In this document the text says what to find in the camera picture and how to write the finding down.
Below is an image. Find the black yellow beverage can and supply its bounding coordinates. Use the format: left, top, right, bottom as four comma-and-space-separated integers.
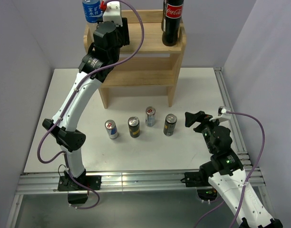
128, 116, 140, 138

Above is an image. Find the Coca-Cola bottle red label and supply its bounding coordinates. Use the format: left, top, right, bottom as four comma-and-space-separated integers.
161, 0, 184, 46

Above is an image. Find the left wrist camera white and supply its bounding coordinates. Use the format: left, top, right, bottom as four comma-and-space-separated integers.
100, 1, 123, 27

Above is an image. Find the dark green beverage can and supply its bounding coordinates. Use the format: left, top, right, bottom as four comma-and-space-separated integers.
164, 114, 177, 136

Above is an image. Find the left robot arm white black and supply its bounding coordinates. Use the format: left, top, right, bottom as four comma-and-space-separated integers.
42, 18, 130, 190

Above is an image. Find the wooden two-tier shelf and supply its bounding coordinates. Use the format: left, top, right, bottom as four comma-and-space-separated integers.
83, 9, 187, 109

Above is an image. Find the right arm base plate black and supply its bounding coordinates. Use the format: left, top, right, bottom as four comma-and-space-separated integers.
180, 171, 210, 187

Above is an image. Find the silver slim beverage can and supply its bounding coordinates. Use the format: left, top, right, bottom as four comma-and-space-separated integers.
145, 106, 155, 127

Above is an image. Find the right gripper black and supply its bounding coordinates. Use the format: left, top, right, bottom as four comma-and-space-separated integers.
184, 110, 224, 153

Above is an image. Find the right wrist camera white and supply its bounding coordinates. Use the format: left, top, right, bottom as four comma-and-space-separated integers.
209, 106, 231, 123

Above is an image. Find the aluminium rail frame right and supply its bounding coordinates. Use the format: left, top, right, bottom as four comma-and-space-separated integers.
213, 67, 252, 167

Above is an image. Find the aluminium rail frame front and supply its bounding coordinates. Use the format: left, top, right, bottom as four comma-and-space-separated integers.
16, 170, 265, 195

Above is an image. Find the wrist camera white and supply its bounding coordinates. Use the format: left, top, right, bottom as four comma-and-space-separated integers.
209, 106, 231, 123
100, 1, 123, 27

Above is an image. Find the water bottle blue label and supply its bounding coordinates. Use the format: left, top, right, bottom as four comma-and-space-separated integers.
82, 0, 103, 23

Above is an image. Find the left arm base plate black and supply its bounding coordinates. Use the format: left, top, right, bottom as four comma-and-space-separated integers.
57, 175, 102, 191

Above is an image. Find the aluminium rail frame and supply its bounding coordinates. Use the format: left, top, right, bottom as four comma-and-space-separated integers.
213, 67, 252, 167
16, 170, 265, 195

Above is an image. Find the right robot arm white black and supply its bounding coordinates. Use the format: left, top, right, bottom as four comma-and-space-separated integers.
181, 107, 283, 228

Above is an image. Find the blue silver energy drink can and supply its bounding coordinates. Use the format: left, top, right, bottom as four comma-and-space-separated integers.
105, 120, 118, 139

